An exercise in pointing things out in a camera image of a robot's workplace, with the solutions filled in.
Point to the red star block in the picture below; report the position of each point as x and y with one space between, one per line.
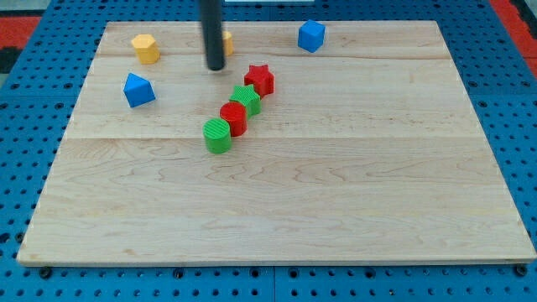
261 78

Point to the wooden board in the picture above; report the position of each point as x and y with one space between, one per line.
368 152

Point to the yellow hexagon block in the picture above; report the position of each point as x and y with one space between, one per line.
146 49

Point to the red cylinder block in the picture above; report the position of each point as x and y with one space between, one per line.
235 114

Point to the blue triangular block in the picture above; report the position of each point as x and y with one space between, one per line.
138 90

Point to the yellow block behind rod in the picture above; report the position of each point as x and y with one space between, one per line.
227 43

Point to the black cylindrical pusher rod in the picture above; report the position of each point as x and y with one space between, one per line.
211 27

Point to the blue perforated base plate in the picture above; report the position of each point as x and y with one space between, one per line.
42 87

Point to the green cylinder block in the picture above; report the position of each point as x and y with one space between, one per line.
217 135

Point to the blue cube block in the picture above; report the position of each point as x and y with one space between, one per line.
311 35

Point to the green star block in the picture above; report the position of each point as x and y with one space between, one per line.
248 97

